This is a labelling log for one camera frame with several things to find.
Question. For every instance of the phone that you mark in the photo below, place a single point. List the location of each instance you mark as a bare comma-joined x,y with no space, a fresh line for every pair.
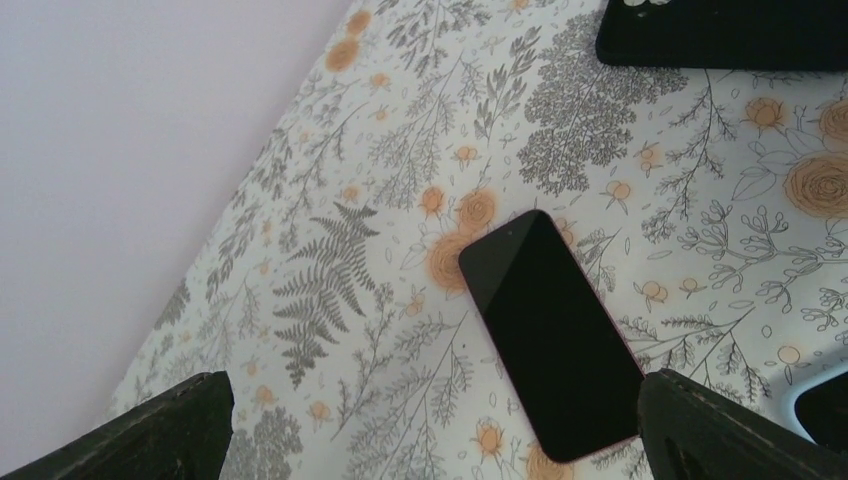
572,371
816,408

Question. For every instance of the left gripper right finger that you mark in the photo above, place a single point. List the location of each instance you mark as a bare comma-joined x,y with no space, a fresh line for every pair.
691,432

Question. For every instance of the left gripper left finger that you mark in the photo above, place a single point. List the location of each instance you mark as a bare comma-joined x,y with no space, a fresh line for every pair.
182,433

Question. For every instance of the black phone case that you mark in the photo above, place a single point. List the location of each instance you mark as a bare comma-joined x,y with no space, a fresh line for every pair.
776,35

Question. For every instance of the phone in blue case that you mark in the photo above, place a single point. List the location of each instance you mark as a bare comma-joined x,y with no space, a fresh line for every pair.
816,408

